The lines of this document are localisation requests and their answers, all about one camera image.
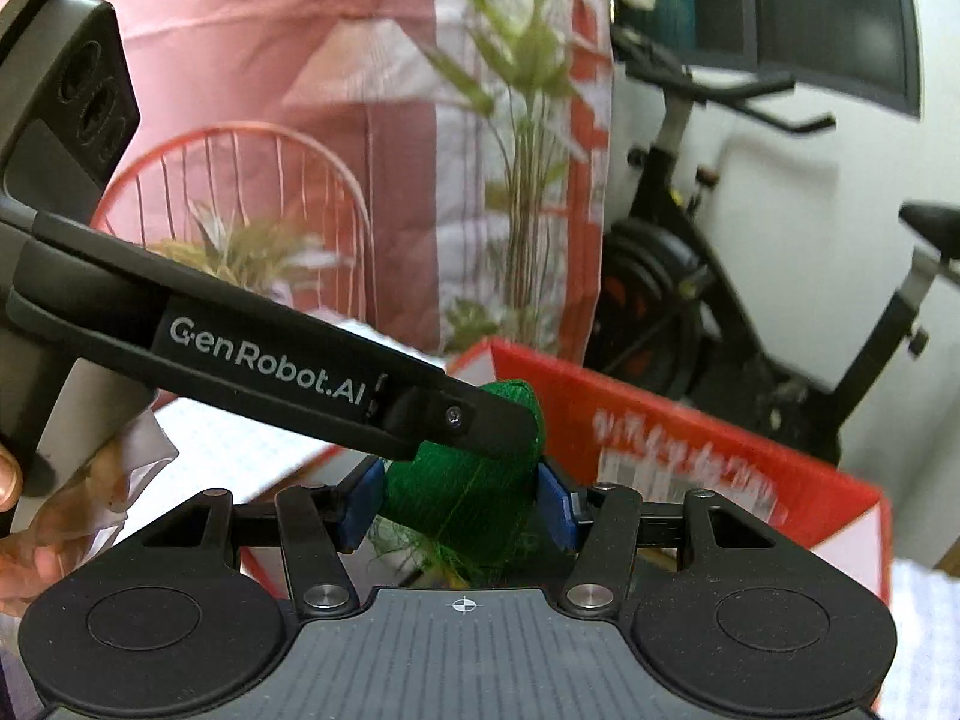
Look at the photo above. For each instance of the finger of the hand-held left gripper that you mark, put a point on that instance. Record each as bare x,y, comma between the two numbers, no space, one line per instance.
480,424

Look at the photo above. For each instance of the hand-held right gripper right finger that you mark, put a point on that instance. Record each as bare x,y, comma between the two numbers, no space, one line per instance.
556,514

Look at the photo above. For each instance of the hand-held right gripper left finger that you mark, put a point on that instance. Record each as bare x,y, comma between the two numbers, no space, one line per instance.
360,506

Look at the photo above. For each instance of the green mesh scrubber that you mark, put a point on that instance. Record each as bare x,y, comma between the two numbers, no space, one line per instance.
450,499

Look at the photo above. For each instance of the red cardboard box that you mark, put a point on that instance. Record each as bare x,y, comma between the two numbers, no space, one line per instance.
675,427

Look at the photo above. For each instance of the person's left hand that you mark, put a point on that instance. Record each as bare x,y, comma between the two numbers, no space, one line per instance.
30,570

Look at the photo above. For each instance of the crumpled white plastic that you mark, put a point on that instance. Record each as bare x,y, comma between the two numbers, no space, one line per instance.
154,446

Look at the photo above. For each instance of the black exercise bike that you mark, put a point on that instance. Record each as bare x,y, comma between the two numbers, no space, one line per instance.
652,262

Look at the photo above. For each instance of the pink printed backdrop cloth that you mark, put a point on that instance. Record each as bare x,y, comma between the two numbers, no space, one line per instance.
300,52

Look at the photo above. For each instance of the white checked tablecloth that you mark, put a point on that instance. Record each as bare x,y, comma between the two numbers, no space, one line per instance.
922,652

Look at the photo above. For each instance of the dark framed window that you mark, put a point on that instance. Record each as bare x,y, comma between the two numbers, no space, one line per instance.
825,7

